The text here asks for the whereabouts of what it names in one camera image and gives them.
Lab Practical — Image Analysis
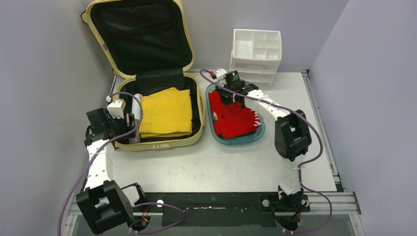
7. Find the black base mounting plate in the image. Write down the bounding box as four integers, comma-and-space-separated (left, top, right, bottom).
133, 192, 310, 231

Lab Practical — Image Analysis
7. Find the white cylindrical bottle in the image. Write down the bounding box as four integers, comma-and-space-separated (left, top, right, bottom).
131, 93, 143, 121

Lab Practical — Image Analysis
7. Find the yellow hard-shell suitcase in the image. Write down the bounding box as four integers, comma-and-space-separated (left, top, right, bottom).
81, 0, 205, 151

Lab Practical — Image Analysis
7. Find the red white striped garment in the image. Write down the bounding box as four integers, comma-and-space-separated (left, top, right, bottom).
208, 90, 262, 140

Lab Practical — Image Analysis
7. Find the white plastic drawer organizer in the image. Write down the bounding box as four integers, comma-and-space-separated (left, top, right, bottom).
230, 29, 282, 90

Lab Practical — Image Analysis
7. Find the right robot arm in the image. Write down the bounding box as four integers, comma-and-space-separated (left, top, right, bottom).
215, 69, 312, 212

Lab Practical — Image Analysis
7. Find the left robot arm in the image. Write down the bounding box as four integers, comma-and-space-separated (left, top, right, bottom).
76, 108, 147, 235

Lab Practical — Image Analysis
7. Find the clear plastic bottle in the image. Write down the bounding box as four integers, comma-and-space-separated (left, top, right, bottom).
128, 126, 141, 144

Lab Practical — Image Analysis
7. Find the teal transparent plastic tray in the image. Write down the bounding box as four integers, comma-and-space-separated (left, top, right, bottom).
205, 84, 265, 146

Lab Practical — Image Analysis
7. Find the yellow garment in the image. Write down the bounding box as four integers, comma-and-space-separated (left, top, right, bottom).
139, 88, 193, 139

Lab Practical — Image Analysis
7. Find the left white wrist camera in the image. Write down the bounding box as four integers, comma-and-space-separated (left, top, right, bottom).
106, 96, 126, 119

